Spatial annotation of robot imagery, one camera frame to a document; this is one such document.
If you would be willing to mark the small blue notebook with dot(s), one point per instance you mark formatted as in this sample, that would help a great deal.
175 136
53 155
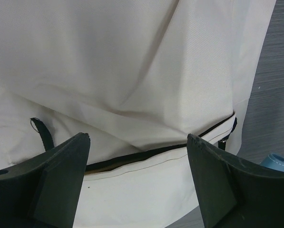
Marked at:
273 161

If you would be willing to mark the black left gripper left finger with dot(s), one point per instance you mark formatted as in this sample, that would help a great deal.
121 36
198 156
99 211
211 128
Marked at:
43 192

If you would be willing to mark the cream canvas backpack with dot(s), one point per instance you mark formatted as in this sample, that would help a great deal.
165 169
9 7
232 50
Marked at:
135 75

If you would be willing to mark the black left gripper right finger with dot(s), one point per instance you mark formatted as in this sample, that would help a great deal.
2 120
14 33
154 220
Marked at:
233 192

